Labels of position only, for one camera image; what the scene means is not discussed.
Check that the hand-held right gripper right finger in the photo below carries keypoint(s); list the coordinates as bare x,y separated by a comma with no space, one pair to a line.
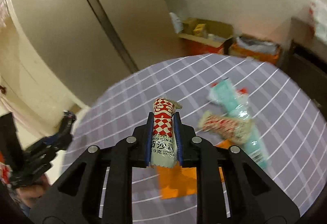
178,137

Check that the orange packet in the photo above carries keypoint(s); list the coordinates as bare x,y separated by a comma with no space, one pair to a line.
176,183

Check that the red and white snack wrapper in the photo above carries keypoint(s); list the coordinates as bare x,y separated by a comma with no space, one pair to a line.
224,125

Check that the dark wooden cabinet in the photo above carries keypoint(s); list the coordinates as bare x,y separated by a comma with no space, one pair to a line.
301,65

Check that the crumpled white bag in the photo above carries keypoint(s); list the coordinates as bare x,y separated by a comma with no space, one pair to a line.
175,22

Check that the white plastic bag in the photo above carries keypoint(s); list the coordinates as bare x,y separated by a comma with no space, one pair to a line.
319,22

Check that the teal plastic packet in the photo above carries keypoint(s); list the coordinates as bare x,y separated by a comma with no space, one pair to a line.
235,104

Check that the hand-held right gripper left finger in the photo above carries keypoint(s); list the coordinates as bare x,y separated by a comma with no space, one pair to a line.
149,137

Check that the small yellow carton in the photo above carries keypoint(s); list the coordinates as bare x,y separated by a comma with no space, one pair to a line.
199,29

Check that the person's left hand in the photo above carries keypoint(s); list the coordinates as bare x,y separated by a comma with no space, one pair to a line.
32,196

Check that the purple checked tablecloth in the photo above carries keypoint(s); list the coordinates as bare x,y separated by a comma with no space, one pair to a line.
178,81

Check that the grey plastic bag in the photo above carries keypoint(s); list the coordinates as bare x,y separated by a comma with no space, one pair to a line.
255,45

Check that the red checked sauce packet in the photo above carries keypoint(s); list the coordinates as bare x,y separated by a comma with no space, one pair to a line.
163,121

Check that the small brown carton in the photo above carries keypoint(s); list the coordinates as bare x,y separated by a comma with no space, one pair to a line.
188,25

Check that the beige two-door refrigerator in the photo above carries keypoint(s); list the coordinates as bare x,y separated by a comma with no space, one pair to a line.
63,22

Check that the orange cardboard box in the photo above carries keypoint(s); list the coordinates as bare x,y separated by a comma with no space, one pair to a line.
255,56

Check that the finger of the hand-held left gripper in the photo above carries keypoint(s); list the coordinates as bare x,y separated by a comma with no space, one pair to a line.
65,121

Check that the red cardboard box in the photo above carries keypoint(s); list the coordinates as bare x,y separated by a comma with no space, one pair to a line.
199,46

